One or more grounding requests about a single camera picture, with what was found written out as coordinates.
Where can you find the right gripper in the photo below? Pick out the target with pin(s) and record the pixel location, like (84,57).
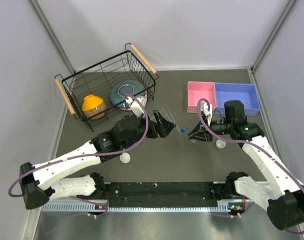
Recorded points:
(201,136)

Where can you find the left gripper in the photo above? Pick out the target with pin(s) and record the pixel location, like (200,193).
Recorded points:
(158,130)

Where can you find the clear pipette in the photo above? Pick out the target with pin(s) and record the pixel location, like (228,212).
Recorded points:
(171,117)

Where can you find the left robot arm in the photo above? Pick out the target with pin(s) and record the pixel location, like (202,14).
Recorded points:
(41,183)

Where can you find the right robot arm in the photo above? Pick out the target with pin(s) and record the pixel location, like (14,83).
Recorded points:
(283,199)

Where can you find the small white cup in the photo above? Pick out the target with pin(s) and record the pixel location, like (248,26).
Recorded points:
(220,144)

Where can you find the pink ceramic plate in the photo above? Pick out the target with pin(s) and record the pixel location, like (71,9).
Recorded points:
(143,100)

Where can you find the pink plastic bin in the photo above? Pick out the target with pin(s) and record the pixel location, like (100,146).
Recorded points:
(197,90)

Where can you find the white round lid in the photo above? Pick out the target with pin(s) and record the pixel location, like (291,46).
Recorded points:
(125,158)

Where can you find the blue plastic bin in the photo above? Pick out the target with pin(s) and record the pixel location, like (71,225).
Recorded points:
(246,93)

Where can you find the blue ceramic plate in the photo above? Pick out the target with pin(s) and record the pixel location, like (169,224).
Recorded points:
(126,87)

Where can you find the yellow and brown bowl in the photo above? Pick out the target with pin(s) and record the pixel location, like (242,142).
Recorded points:
(94,107)

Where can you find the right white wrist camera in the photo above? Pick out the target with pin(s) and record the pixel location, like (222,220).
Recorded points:
(207,111)

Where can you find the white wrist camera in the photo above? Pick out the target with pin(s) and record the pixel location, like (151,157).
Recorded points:
(207,111)
(136,106)

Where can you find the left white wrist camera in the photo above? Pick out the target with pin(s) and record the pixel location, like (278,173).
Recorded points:
(136,106)

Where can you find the black wire dish basket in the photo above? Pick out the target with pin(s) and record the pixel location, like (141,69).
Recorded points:
(102,79)

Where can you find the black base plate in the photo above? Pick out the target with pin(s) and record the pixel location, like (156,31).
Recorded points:
(162,194)

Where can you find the grey slotted cable duct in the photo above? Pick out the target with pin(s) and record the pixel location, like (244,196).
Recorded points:
(77,206)

